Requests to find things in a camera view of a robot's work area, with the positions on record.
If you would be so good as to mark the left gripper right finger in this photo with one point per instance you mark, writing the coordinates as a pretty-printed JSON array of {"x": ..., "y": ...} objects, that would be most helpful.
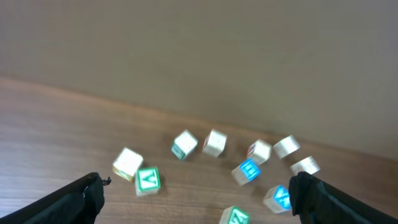
[{"x": 317, "y": 202}]

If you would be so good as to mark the green letter Z block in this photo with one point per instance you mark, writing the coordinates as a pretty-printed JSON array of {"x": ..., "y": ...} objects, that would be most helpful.
[{"x": 234, "y": 215}]

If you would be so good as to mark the plain wooden block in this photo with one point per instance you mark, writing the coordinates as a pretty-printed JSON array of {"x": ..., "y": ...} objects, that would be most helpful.
[{"x": 215, "y": 143}]

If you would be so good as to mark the blue letter X block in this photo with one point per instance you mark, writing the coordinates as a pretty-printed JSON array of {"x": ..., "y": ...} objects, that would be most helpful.
[{"x": 277, "y": 199}]

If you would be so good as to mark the green letter V block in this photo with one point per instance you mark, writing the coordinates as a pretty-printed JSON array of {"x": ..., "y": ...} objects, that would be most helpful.
[{"x": 147, "y": 181}]

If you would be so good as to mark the block with blue side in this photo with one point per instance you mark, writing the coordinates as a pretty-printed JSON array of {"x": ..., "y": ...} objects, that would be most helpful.
[{"x": 308, "y": 165}]

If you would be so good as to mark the plain block with green side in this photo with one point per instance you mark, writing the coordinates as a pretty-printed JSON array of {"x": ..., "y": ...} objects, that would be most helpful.
[{"x": 259, "y": 152}]

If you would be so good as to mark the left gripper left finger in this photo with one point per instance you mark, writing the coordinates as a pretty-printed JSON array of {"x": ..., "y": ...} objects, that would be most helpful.
[{"x": 76, "y": 203}]

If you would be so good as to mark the plain block with yellow side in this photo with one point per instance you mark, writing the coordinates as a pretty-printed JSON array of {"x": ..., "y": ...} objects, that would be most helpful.
[{"x": 127, "y": 163}]

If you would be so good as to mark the blue letter H block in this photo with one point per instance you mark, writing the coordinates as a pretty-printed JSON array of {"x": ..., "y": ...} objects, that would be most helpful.
[{"x": 246, "y": 172}]

